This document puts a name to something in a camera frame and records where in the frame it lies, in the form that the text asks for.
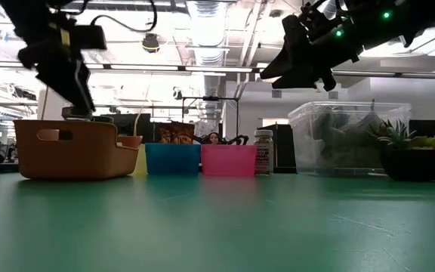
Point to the metal rig crossbar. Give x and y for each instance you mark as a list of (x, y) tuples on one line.
[(221, 69)]

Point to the teal plastic bin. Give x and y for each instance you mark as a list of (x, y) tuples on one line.
[(172, 158)]

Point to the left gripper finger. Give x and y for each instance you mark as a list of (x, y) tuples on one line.
[(60, 88), (86, 90)]

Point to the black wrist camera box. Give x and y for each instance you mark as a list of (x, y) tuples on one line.
[(89, 37)]

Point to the white-lid spice jar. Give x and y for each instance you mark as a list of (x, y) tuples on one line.
[(264, 155)]

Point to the green table mat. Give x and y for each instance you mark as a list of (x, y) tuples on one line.
[(217, 226)]

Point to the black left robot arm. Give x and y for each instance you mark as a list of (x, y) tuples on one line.
[(25, 11)]

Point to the black cabinet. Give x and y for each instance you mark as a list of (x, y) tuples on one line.
[(283, 147)]

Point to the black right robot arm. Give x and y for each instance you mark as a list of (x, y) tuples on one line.
[(421, 15)]

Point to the person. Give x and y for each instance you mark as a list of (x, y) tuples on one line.
[(213, 138)]

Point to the orange plastic bin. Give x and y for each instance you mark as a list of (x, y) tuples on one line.
[(74, 158)]

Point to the black monitor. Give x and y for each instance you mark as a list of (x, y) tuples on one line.
[(425, 128), (127, 126)]

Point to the yellow-green plastic bin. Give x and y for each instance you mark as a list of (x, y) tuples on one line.
[(141, 162)]

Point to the crumpled grey cloth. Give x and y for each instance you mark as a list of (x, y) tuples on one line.
[(338, 140)]

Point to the yellow tape tag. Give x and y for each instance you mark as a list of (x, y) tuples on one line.
[(65, 37)]

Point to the clear plastic storage box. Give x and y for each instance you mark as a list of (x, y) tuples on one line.
[(349, 106)]

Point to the black frame stand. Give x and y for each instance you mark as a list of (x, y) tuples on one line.
[(210, 98)]

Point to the black overhead camera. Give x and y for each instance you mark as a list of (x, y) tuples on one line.
[(150, 43)]

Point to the brown spice packet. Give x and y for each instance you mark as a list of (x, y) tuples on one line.
[(174, 134)]

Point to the green succulent plant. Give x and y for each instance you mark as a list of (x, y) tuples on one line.
[(397, 136)]

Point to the pink plastic bin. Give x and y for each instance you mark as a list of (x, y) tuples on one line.
[(229, 160)]

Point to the green-lid spice jar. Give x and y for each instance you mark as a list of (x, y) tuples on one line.
[(103, 119)]

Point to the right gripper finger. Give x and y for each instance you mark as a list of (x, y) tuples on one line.
[(304, 80), (293, 49)]

